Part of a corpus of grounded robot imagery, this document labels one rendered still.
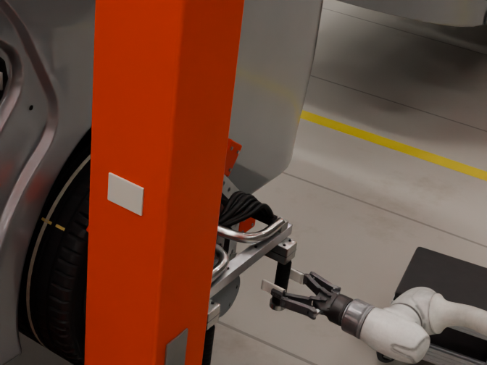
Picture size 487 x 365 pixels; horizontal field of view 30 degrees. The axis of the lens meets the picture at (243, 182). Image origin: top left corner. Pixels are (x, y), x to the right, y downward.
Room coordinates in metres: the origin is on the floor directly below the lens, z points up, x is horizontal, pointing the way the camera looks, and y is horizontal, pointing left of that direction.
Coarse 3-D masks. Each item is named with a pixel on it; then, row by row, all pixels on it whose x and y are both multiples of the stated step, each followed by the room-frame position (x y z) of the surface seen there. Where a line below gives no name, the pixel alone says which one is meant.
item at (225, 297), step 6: (234, 282) 1.82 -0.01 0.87; (222, 288) 1.77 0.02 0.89; (228, 288) 1.80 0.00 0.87; (234, 288) 1.83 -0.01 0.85; (216, 294) 1.75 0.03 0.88; (222, 294) 1.78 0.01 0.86; (228, 294) 1.81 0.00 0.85; (234, 294) 1.83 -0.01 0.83; (216, 300) 1.76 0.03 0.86; (222, 300) 1.78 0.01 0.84; (228, 300) 1.81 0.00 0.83; (234, 300) 1.83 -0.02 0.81; (222, 306) 1.79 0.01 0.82; (228, 306) 1.81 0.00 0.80; (222, 312) 1.79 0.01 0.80
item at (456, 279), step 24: (432, 264) 2.81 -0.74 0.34; (456, 264) 2.83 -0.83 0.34; (408, 288) 2.64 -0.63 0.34; (432, 288) 2.66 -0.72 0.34; (456, 288) 2.67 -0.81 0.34; (480, 288) 2.69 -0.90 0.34; (432, 336) 2.68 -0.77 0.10; (456, 336) 2.70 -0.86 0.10; (480, 336) 2.50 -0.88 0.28; (384, 360) 2.62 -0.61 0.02; (432, 360) 2.54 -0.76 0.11; (456, 360) 2.52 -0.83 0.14; (480, 360) 2.58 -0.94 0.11
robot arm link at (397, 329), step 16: (400, 304) 1.83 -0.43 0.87; (368, 320) 1.75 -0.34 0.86; (384, 320) 1.74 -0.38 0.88; (400, 320) 1.75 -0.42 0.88; (416, 320) 1.78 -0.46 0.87; (368, 336) 1.73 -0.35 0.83; (384, 336) 1.71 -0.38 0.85; (400, 336) 1.71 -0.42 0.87; (416, 336) 1.71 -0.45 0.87; (384, 352) 1.71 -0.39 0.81; (400, 352) 1.69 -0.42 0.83; (416, 352) 1.69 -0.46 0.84
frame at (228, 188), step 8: (224, 176) 2.01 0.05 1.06; (224, 184) 2.01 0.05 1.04; (232, 184) 2.05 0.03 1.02; (224, 192) 2.02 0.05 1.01; (232, 192) 2.05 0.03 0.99; (224, 200) 2.08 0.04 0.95; (216, 240) 2.09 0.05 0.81; (224, 240) 2.12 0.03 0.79; (232, 240) 2.08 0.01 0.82; (224, 248) 2.07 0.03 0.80; (232, 248) 2.08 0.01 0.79; (232, 256) 2.08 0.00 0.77
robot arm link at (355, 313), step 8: (352, 304) 1.80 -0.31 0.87; (360, 304) 1.80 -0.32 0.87; (368, 304) 1.81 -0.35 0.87; (344, 312) 1.79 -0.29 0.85; (352, 312) 1.78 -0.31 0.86; (360, 312) 1.78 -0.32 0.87; (368, 312) 1.77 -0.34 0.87; (344, 320) 1.77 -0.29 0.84; (352, 320) 1.76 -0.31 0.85; (360, 320) 1.76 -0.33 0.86; (344, 328) 1.77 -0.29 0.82; (352, 328) 1.76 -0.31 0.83; (360, 328) 1.75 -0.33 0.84
